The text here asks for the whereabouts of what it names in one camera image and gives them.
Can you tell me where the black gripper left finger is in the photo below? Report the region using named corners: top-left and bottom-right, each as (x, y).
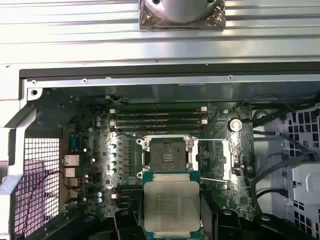
top-left (62, 191), bottom-right (145, 240)

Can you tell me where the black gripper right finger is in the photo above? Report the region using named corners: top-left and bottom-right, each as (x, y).
top-left (199, 193), bottom-right (311, 240)

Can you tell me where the green CPU with silver lid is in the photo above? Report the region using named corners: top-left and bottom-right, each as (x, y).
top-left (141, 170), bottom-right (202, 239)

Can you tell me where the thin metal locking lever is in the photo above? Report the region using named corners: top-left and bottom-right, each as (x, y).
top-left (113, 132), bottom-right (141, 141)
top-left (199, 176), bottom-right (227, 184)

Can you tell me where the silver socket cover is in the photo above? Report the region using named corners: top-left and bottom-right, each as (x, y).
top-left (193, 138), bottom-right (237, 183)

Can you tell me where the RAM slot bank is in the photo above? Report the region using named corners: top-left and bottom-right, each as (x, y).
top-left (109, 105), bottom-right (209, 133)
top-left (111, 183), bottom-right (143, 201)

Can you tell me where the CPU socket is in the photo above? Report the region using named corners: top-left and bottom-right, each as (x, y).
top-left (136, 134), bottom-right (201, 176)

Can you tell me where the green motherboard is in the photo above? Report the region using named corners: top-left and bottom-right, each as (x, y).
top-left (61, 99), bottom-right (256, 222)

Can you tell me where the round coin cell battery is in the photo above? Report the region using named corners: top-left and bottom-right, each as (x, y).
top-left (229, 118), bottom-right (243, 133)

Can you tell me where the silver perforated drive cage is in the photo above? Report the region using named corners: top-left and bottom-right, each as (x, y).
top-left (284, 103), bottom-right (320, 240)

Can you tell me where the open black PC case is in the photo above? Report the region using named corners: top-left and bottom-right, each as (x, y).
top-left (0, 61), bottom-right (320, 240)

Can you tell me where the black cable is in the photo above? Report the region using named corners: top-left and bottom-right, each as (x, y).
top-left (250, 150), bottom-right (291, 196)

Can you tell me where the thin red wire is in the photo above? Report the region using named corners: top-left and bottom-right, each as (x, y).
top-left (22, 170), bottom-right (67, 235)

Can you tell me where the square brown base plate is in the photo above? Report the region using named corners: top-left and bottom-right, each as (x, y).
top-left (138, 0), bottom-right (227, 32)

